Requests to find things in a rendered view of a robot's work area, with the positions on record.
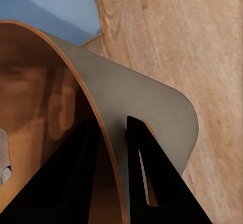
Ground trash can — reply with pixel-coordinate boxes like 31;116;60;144
0;19;199;224

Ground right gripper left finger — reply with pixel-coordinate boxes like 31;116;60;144
0;116;100;224

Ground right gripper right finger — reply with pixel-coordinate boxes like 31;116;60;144
127;116;213;224

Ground can of soda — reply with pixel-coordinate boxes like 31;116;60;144
0;166;11;185

